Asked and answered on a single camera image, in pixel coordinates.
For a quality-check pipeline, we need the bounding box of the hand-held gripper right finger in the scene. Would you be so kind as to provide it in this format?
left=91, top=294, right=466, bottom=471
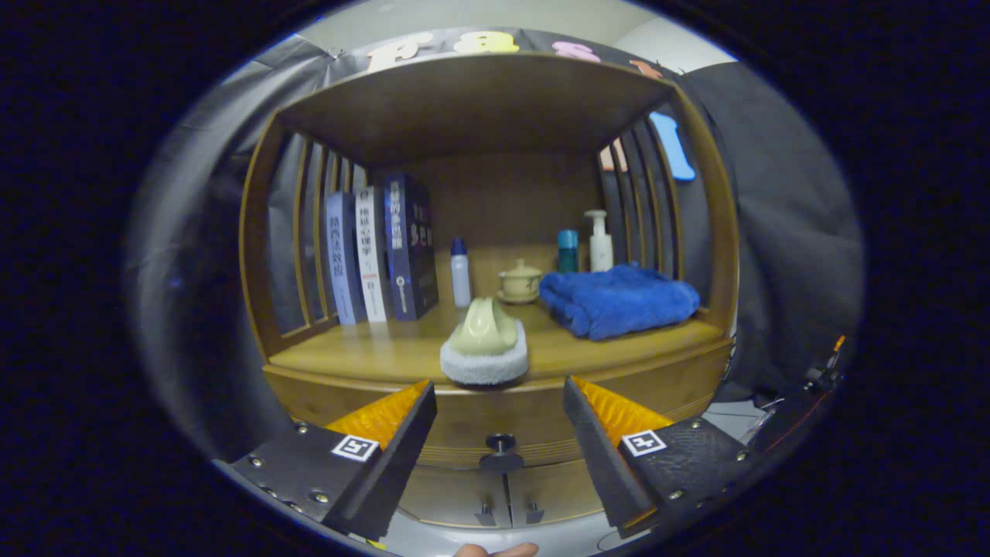
left=562, top=376, right=763, bottom=540

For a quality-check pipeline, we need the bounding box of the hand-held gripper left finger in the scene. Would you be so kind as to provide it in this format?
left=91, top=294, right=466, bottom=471
left=213, top=379, right=439, bottom=542

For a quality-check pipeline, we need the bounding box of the wooden drawer with black knob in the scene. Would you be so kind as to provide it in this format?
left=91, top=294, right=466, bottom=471
left=263, top=340, right=733, bottom=473

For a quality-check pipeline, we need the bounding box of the wooden cabinet door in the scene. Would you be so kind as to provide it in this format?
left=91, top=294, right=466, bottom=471
left=507, top=459, right=612, bottom=527
left=398, top=464, right=511, bottom=529

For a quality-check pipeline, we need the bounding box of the wooden cabinet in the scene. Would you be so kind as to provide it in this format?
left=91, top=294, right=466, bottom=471
left=238, top=52, right=741, bottom=531

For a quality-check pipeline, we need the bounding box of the blue folded towel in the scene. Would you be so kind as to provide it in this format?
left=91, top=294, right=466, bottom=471
left=538, top=263, right=702, bottom=342

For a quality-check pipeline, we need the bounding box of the black equipment case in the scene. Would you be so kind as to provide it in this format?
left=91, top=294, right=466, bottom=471
left=746, top=379, right=835, bottom=453

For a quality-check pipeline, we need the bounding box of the white bottle with blue cap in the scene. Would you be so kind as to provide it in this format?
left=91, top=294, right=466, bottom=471
left=450, top=237, right=473, bottom=309

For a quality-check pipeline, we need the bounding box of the beige lidded teacup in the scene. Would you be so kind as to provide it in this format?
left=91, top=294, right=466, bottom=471
left=497, top=259, right=544, bottom=304

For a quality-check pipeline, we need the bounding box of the lavender book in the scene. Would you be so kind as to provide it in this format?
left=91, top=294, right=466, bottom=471
left=325, top=191, right=367, bottom=326

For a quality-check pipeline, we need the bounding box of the white book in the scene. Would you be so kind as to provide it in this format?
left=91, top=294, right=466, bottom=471
left=354, top=186, right=391, bottom=323

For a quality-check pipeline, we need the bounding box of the white pump bottle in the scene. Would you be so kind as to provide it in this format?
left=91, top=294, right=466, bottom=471
left=584, top=210, right=614, bottom=272

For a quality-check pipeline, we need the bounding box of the dark blue book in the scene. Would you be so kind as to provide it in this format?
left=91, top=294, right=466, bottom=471
left=384, top=173, right=440, bottom=322

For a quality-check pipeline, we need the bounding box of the orange and black clamp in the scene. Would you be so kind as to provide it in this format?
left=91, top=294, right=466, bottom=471
left=804, top=334, right=848, bottom=391

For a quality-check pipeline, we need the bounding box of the black backdrop cloth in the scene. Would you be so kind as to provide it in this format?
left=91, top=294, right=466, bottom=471
left=128, top=27, right=865, bottom=465

